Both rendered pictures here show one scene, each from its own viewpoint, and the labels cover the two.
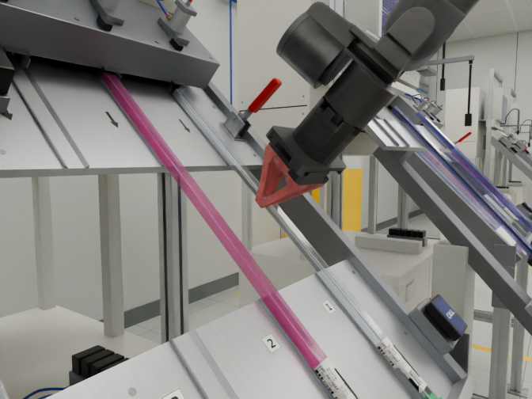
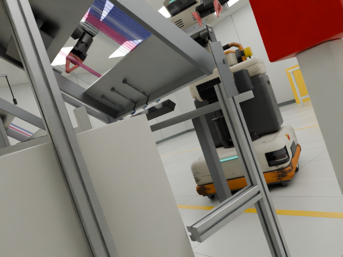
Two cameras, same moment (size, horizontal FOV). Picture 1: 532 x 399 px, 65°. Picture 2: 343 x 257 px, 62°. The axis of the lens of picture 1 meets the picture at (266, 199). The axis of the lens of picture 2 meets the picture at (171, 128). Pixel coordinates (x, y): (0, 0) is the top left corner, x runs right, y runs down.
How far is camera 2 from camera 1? 1.17 m
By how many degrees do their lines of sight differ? 72
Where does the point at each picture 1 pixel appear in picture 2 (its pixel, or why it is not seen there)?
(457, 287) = (87, 118)
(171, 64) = not seen: hidden behind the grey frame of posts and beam
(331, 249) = (78, 90)
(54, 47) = not seen: hidden behind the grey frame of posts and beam
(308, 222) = (69, 84)
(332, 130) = (86, 48)
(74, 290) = not seen: outside the picture
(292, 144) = (79, 50)
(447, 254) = (80, 109)
